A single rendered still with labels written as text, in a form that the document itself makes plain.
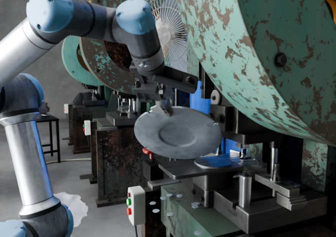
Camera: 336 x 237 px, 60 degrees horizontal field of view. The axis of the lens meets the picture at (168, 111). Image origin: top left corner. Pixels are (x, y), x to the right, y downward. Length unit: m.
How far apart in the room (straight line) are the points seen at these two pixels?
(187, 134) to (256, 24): 0.57
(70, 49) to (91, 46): 1.72
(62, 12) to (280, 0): 0.37
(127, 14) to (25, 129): 0.48
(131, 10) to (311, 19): 0.34
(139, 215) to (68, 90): 6.40
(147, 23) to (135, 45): 0.06
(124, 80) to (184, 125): 1.34
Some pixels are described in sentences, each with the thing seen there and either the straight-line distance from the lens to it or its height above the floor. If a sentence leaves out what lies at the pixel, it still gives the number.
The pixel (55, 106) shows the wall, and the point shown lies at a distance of 7.47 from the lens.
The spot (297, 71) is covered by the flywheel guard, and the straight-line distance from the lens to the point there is 0.51.
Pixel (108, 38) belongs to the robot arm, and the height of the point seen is 1.16.
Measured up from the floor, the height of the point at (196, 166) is 0.78.
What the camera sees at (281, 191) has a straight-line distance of 0.93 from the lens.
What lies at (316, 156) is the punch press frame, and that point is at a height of 0.81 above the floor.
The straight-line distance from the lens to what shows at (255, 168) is 1.02.
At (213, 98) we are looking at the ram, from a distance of 1.02.
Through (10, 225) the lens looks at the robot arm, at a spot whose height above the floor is 0.68.
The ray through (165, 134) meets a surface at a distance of 0.97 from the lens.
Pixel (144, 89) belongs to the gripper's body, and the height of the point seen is 1.04.
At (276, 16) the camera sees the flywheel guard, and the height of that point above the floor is 1.16.
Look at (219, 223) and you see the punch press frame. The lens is 0.92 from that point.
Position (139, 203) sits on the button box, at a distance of 1.18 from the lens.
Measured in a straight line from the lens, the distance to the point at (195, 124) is 0.90.
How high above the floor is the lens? 1.08
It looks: 7 degrees down
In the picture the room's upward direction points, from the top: straight up
